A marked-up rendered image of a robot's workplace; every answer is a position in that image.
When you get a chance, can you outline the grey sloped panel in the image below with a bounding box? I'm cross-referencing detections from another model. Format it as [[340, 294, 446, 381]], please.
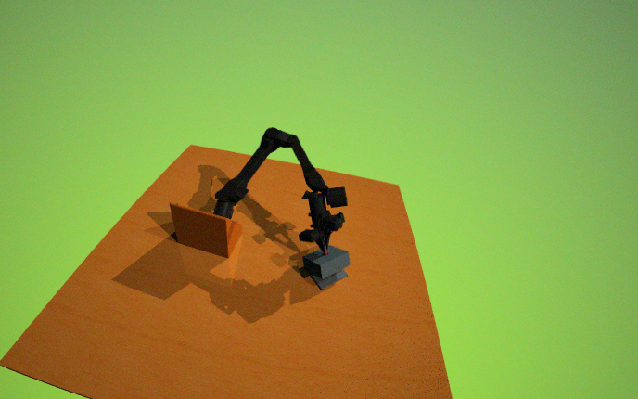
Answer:
[[302, 245, 350, 290]]

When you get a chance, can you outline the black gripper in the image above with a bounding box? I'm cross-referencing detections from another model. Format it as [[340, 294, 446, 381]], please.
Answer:
[[299, 209, 334, 251]]

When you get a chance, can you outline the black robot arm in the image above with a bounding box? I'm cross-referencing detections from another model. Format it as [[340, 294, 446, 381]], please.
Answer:
[[213, 127, 348, 231]]

